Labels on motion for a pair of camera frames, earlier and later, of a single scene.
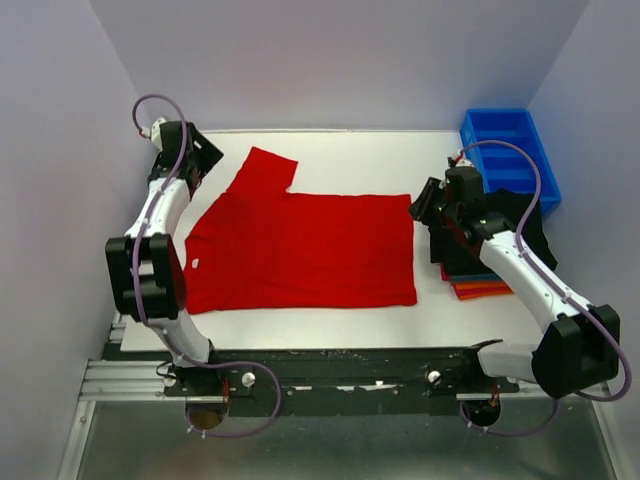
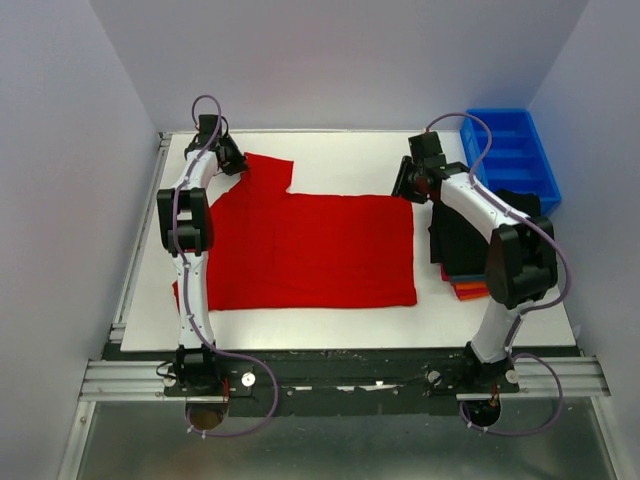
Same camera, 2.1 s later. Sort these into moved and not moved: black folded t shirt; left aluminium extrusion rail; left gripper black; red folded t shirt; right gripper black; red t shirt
Moved: right gripper black; left gripper black
Not moved: red folded t shirt; red t shirt; left aluminium extrusion rail; black folded t shirt
